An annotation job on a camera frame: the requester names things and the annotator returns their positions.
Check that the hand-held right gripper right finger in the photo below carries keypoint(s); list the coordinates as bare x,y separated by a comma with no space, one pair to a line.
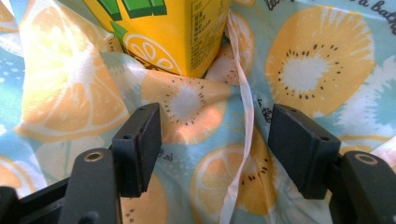
300,152

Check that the yellow juice carton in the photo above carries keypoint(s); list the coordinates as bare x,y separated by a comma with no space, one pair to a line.
168,34

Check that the fruit print cloth bag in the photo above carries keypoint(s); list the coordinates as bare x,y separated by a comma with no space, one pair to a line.
317,102

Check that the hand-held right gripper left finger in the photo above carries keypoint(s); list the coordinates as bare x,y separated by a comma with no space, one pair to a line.
138,152

